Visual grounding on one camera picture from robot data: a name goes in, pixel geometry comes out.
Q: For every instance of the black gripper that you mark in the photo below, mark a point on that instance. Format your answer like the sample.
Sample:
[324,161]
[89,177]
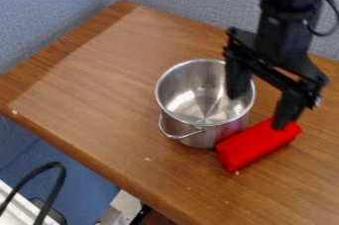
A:
[273,54]

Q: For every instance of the red rectangular block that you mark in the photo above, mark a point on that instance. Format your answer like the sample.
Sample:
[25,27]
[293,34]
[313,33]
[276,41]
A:
[253,143]

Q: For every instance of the stainless steel pot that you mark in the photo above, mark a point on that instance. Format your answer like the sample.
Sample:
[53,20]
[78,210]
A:
[198,116]

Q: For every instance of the white device with black part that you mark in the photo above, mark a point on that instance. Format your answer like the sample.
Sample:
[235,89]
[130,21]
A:
[21,211]

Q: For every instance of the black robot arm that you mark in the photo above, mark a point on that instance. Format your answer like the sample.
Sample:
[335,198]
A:
[292,9]

